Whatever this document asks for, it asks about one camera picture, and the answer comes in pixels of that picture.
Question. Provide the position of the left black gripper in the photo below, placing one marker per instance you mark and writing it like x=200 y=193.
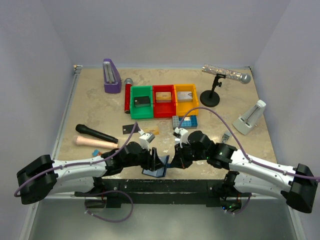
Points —
x=153 y=162

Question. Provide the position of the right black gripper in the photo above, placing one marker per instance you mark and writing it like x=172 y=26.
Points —
x=179 y=160

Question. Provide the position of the navy blue card holder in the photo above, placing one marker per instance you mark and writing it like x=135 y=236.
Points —
x=161 y=164

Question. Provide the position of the gold card from holder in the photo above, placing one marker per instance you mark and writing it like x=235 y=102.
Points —
x=152 y=129

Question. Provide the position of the black VIP card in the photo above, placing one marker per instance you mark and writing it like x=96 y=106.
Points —
x=127 y=129

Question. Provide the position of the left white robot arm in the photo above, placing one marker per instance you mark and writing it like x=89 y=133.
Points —
x=44 y=176

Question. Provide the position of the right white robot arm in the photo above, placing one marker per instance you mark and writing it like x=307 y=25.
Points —
x=248 y=174

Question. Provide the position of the black credit card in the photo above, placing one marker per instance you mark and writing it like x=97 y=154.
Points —
x=142 y=101

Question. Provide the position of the gold credit card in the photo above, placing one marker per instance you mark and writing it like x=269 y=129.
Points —
x=163 y=97

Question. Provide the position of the silver credit card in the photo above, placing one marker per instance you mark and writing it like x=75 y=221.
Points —
x=184 y=96

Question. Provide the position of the blue grey lego block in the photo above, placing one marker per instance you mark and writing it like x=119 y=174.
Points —
x=189 y=122

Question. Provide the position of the green plastic bin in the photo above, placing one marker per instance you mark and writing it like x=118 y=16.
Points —
x=145 y=112

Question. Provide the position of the red plastic bin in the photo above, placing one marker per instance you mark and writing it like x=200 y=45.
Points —
x=164 y=110

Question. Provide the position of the small grey block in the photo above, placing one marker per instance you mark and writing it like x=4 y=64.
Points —
x=226 y=136

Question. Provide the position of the yellow plastic bin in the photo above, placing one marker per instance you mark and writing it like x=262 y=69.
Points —
x=184 y=107

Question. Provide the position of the orange blue toy block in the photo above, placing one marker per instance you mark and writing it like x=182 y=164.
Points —
x=96 y=153

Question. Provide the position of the black microphone stand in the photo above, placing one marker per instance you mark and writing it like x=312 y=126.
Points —
x=210 y=98

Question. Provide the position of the white metronome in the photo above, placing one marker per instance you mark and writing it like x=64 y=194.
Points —
x=246 y=122

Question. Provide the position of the pink microphone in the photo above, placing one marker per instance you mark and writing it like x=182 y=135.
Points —
x=84 y=141

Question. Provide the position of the black microphone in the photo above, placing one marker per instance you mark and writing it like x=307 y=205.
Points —
x=83 y=129

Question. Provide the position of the red microphone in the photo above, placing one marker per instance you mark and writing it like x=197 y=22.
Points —
x=127 y=95

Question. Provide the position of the purple metronome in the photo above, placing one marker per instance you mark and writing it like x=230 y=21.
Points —
x=112 y=78

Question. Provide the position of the glitter silver microphone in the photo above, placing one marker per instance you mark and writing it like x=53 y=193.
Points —
x=229 y=74

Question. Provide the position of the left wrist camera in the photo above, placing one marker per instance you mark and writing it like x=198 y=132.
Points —
x=145 y=139

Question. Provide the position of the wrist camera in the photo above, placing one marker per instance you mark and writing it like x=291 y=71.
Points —
x=181 y=136
x=145 y=139

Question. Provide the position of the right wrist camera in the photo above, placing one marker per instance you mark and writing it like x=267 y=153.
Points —
x=181 y=136

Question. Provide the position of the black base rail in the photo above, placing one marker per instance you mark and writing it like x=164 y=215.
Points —
x=206 y=192

